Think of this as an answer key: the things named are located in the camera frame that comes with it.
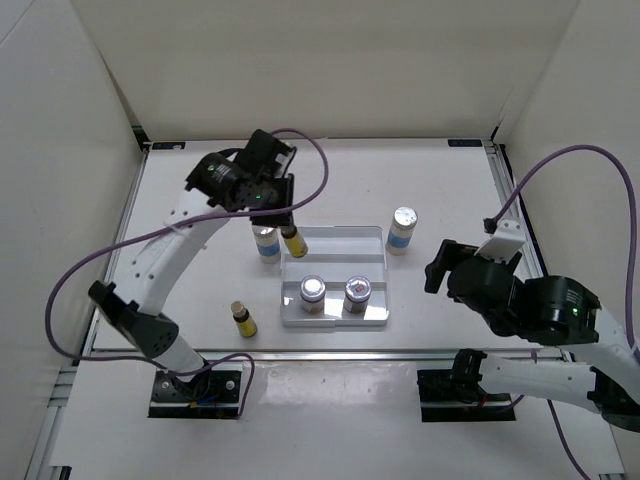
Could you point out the left blue-label salt shaker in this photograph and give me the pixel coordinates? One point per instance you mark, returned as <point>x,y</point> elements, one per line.
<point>267,243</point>

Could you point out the white divided plastic tray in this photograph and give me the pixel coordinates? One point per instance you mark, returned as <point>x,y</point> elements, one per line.
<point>337,253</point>

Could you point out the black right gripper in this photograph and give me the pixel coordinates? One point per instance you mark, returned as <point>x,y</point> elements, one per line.
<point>448,253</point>

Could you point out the aluminium table frame rail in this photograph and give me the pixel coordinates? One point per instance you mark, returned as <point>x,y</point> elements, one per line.
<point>335,355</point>

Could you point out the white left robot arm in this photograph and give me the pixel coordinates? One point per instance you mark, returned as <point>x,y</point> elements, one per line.
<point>218,185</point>

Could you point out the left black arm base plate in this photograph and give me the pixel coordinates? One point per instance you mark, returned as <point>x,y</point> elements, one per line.
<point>217,396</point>

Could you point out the blue-label salt shaker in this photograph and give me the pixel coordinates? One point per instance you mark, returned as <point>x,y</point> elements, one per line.
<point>403,223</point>
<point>267,243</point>

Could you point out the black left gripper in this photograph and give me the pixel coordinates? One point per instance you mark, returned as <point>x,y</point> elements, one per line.
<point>285,183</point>

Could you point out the yellow-label small bottle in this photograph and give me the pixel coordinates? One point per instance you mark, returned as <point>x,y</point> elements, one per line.
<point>294,241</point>
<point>244,322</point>

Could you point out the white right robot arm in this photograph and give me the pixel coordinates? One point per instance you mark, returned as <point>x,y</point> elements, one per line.
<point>552,311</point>

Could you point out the silver-lid spice jar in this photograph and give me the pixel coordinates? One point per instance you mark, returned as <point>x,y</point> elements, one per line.
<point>312,294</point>

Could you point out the red-logo-lid spice jar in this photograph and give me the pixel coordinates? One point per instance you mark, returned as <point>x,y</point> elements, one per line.
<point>357,294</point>

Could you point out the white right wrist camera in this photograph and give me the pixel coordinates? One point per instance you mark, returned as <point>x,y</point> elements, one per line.
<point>506,237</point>

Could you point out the right blue-label salt shaker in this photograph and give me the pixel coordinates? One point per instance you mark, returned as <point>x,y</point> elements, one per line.
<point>403,223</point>

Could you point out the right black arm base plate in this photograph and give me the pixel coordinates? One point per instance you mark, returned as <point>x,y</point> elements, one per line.
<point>442,401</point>

